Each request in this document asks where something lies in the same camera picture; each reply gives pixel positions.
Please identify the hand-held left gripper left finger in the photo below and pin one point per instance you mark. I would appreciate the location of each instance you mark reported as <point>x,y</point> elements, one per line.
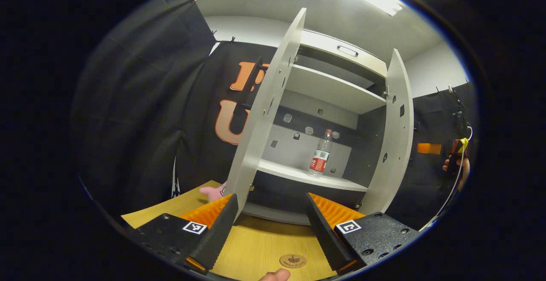
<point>217,236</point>

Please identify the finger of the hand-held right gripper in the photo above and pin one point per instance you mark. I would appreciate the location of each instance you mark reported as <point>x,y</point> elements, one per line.
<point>428,148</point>

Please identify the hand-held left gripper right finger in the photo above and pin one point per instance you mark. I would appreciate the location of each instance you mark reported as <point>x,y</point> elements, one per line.
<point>325,236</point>

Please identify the white cabinet door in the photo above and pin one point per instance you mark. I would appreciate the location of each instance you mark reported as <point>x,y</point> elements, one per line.
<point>394,131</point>
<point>266,110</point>

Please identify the clear plastic bottle red label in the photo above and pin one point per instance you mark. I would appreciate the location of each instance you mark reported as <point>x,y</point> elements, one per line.
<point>320,157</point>

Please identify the round wooden coaster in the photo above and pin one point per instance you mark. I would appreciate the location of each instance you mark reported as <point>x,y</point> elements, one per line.
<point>293,260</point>

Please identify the pink plush toy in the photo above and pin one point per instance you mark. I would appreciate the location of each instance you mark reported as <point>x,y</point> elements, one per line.
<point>213,192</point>

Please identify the white and grey cabinet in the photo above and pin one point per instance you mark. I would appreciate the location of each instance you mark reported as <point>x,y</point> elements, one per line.
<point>328,89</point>

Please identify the white cabinet drawer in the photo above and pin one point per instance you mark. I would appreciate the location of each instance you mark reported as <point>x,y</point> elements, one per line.
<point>341,55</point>

